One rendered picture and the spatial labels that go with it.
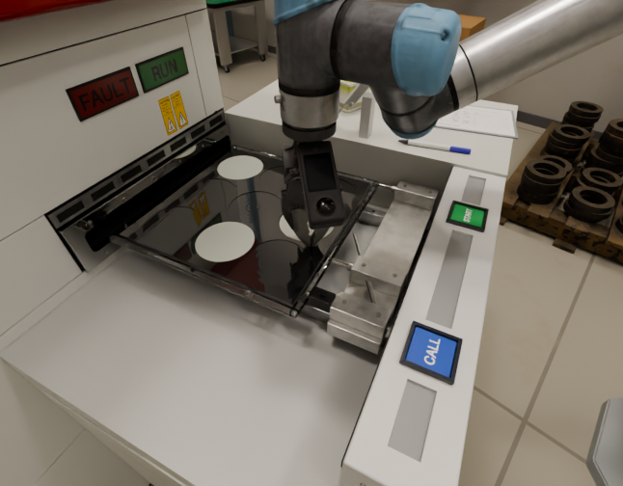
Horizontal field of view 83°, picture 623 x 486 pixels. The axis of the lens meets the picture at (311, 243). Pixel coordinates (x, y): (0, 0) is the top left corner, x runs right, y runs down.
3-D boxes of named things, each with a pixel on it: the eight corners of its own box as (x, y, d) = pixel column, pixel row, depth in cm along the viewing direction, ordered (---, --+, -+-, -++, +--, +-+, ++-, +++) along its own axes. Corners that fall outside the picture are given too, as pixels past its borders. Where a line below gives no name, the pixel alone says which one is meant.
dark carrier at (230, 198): (120, 236, 62) (119, 234, 61) (233, 149, 84) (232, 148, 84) (292, 306, 51) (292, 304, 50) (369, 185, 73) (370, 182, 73)
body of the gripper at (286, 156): (328, 175, 58) (330, 102, 50) (338, 207, 52) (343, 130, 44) (282, 179, 57) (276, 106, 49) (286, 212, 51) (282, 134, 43)
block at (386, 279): (349, 281, 56) (350, 268, 54) (357, 266, 58) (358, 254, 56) (398, 298, 54) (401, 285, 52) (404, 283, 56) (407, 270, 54)
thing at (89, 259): (82, 270, 62) (55, 229, 56) (229, 157, 91) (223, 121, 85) (89, 273, 62) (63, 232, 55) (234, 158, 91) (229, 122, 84)
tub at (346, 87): (327, 104, 87) (328, 75, 82) (349, 97, 90) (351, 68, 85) (347, 114, 82) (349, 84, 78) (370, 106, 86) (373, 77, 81)
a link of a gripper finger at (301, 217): (307, 228, 63) (306, 183, 56) (311, 250, 58) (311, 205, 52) (289, 229, 62) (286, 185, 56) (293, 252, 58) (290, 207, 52)
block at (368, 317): (329, 318, 51) (330, 306, 49) (338, 301, 53) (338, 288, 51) (382, 339, 48) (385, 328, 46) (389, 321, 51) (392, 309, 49)
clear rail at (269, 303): (108, 242, 61) (105, 236, 61) (115, 237, 62) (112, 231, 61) (296, 321, 50) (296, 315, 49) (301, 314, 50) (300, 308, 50)
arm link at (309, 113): (346, 94, 40) (275, 99, 40) (343, 132, 44) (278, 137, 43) (334, 73, 46) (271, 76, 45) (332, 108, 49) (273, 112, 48)
